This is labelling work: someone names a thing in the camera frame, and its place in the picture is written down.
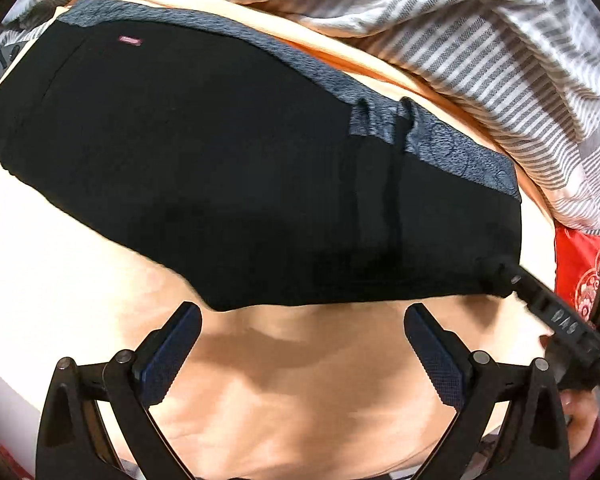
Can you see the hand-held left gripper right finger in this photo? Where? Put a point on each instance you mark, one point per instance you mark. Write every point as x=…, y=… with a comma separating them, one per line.
x=435, y=347

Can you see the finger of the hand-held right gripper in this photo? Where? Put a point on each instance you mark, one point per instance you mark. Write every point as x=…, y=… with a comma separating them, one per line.
x=535, y=292

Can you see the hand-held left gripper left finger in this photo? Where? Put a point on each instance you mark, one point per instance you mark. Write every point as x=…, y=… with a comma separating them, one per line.
x=172, y=347

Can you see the black pants with floral stripes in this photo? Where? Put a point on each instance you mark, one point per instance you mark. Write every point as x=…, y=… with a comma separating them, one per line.
x=220, y=185

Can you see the person's right hand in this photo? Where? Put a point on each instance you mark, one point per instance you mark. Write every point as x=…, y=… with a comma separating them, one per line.
x=582, y=412

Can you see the red embroidered cushion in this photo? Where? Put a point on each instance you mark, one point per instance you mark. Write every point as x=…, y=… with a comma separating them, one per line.
x=577, y=270

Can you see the orange blanket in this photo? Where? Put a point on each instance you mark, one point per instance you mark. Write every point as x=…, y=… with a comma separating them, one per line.
x=290, y=390

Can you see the grey striped duvet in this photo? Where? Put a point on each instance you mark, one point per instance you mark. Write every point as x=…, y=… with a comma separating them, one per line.
x=480, y=50

